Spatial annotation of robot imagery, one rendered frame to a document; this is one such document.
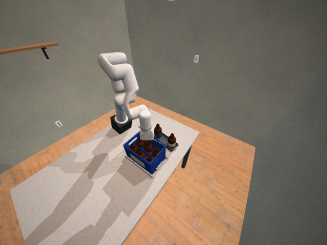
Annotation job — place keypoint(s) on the dark blue crate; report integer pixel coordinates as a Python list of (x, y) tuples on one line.
[(150, 167)]

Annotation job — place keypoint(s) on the brown glass bottle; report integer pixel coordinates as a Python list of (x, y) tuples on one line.
[(171, 141), (141, 154), (148, 148), (134, 148), (155, 152), (158, 131), (149, 158), (140, 143)]

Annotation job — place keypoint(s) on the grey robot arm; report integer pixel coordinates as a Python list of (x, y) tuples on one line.
[(123, 80)]

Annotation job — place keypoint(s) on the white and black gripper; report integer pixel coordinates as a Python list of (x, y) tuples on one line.
[(147, 136)]

